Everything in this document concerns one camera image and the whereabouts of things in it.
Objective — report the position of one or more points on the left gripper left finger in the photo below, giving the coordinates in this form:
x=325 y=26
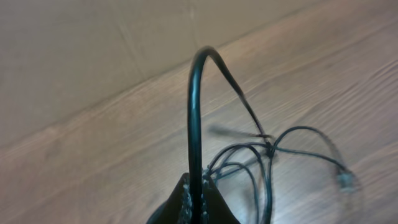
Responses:
x=177 y=209

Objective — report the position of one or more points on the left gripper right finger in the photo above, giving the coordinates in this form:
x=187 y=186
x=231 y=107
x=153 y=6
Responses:
x=214 y=209

